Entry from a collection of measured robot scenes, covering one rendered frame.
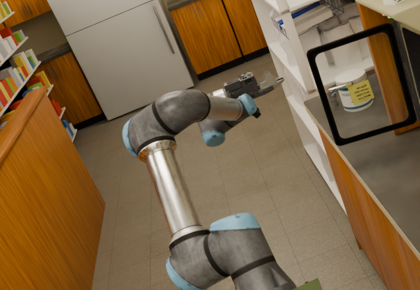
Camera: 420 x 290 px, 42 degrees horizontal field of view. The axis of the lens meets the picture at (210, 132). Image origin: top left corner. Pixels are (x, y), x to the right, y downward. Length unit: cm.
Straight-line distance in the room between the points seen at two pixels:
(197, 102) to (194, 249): 41
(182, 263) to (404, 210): 74
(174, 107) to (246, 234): 41
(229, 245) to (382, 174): 82
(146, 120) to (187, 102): 13
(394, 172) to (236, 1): 488
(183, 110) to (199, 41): 518
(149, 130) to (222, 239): 39
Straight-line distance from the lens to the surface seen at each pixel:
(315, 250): 331
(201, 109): 157
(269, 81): 199
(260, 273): 133
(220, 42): 672
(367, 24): 205
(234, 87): 198
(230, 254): 135
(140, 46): 656
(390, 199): 188
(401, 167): 202
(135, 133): 157
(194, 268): 141
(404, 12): 168
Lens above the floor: 200
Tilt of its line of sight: 22 degrees down
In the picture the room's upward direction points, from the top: 23 degrees counter-clockwise
